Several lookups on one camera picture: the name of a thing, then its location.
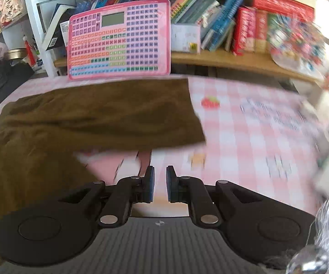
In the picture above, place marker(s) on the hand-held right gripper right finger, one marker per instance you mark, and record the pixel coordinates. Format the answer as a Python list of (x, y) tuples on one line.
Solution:
[(170, 184)]

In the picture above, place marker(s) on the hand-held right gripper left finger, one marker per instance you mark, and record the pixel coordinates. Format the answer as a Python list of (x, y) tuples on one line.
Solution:
[(150, 184)]

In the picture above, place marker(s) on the brown pants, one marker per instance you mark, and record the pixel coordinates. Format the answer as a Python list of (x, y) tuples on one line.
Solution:
[(95, 114)]

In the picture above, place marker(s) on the pink checkered cartoon desk mat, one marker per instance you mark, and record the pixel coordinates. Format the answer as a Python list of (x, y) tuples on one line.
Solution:
[(253, 137)]

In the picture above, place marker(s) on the pink learning tablet toy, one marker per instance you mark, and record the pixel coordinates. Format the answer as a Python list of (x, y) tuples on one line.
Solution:
[(141, 48)]

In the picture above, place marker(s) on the small white card box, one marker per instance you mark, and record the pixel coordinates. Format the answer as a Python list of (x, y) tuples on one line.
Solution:
[(185, 37)]

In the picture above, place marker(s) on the silver round bead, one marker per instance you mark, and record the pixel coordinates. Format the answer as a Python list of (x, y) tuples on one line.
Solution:
[(307, 262)]

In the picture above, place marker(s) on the thick red dictionary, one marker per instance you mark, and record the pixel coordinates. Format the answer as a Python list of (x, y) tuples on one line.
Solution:
[(243, 31)]

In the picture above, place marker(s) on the row of slim colourful books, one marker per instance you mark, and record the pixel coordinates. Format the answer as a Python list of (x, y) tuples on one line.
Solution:
[(218, 20)]

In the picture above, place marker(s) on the blue and white box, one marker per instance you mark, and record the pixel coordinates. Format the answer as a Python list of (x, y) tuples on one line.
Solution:
[(64, 32)]

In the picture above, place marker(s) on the black bag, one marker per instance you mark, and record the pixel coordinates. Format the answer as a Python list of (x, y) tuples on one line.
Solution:
[(13, 77)]

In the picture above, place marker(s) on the thick red and beige book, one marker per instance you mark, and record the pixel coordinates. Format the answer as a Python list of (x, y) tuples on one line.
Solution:
[(261, 31)]

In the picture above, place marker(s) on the red tassel charm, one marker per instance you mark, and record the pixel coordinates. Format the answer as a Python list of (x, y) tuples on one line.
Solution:
[(28, 50)]

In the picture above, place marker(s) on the thick green book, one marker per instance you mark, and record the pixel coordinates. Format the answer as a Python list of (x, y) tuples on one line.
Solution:
[(273, 28)]

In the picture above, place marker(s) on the colourful flower ornament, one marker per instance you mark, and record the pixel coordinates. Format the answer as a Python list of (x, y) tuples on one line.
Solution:
[(298, 48)]

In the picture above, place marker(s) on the round gold tin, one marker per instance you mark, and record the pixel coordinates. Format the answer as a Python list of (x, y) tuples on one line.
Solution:
[(15, 54)]

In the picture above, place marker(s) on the red book lying flat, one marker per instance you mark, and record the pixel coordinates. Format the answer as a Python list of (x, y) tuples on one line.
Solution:
[(284, 5)]

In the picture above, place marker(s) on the wooden side shelf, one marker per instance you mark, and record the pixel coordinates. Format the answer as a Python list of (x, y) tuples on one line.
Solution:
[(7, 25)]

